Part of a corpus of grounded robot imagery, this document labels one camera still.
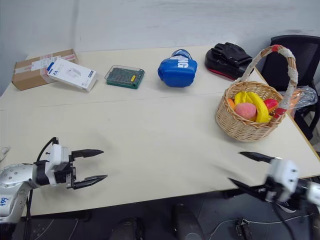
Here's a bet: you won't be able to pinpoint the pink peach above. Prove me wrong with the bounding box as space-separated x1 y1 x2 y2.
234 102 258 119

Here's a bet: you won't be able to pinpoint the black punch mitt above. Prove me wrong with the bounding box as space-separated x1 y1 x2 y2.
204 42 255 82

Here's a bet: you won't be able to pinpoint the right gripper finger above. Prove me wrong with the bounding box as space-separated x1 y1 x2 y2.
226 176 267 201
239 151 276 164

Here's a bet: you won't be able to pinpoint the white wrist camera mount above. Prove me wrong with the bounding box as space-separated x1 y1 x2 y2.
265 157 300 203
46 144 74 187

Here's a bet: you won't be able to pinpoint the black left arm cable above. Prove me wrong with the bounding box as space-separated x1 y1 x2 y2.
34 136 61 166

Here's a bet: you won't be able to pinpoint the brown cardboard box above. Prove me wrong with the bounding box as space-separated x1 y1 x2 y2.
11 48 80 92

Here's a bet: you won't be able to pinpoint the small black floor device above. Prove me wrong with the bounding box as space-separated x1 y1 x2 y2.
235 218 254 240

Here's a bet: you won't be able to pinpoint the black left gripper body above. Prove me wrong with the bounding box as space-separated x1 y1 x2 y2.
53 150 79 190

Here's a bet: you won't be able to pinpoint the black office chair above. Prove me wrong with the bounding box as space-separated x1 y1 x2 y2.
259 34 320 141

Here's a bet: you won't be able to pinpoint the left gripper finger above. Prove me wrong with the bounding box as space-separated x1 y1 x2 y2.
71 148 105 159
72 174 109 190

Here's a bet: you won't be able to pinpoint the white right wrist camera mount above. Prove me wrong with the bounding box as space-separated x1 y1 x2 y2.
265 157 300 203

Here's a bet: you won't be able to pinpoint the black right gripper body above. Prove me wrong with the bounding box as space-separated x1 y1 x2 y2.
259 174 291 203

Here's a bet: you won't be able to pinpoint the green screwdriver bit case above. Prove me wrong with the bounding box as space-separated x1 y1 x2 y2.
104 65 146 90

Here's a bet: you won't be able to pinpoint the clear plastic bag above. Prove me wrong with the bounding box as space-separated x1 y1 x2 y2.
289 85 319 116

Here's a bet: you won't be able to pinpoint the red apple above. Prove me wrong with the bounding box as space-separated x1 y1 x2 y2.
263 98 280 114

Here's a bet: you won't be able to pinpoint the yellow banana bunch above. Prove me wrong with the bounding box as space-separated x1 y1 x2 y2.
233 91 274 124

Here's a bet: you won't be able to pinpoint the wicker basket with handle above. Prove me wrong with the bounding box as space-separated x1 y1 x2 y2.
215 44 300 143

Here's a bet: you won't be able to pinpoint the blue boxing glove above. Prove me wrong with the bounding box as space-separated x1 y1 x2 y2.
157 48 199 89

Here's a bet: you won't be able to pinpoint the white product box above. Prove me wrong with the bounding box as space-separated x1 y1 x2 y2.
46 57 98 93

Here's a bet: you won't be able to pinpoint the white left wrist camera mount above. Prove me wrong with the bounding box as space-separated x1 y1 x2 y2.
46 144 74 187

